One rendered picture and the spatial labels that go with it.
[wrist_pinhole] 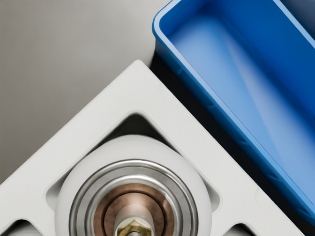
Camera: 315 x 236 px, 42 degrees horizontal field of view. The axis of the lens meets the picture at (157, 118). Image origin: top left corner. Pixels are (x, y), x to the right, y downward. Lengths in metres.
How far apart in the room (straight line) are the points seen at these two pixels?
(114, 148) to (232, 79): 0.28
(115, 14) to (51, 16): 0.08
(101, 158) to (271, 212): 0.15
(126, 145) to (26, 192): 0.11
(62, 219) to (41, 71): 0.28
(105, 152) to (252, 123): 0.29
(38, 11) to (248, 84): 0.27
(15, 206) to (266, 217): 0.19
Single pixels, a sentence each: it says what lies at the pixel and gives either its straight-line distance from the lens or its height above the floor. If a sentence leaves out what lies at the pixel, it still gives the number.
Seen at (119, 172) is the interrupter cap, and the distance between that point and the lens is 0.24.
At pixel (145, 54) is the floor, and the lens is 0.50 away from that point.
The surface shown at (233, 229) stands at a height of 0.12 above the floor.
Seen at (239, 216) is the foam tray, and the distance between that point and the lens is 0.33.
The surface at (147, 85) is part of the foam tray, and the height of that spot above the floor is 0.18.
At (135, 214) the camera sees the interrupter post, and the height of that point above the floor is 0.28.
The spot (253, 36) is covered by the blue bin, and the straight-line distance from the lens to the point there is 0.49.
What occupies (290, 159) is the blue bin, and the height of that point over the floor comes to 0.00.
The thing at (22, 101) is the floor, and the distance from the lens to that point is 0.51.
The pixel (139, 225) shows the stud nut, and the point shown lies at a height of 0.29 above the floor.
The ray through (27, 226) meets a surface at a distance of 0.39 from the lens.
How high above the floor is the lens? 0.49
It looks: 87 degrees down
